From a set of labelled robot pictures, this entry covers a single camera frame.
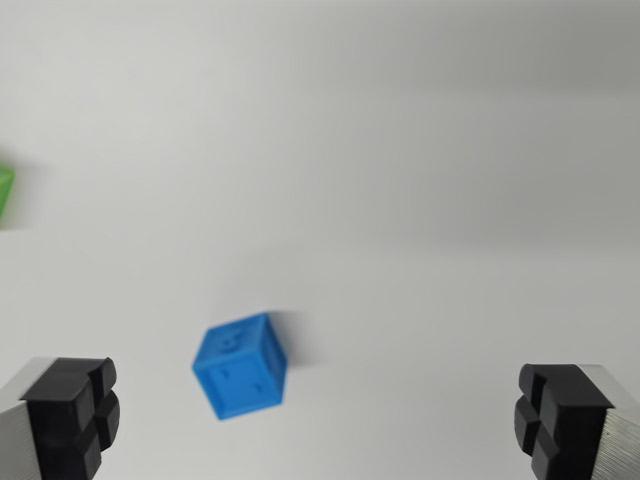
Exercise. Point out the gripper right finger with black rubber pad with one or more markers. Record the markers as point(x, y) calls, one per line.
point(575, 420)

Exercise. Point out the gripper left finger with black rubber pad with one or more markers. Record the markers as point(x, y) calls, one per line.
point(55, 415)

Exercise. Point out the blue soft cube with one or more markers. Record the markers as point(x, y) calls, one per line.
point(235, 372)

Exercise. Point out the green soft cube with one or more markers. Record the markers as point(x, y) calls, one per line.
point(5, 195)

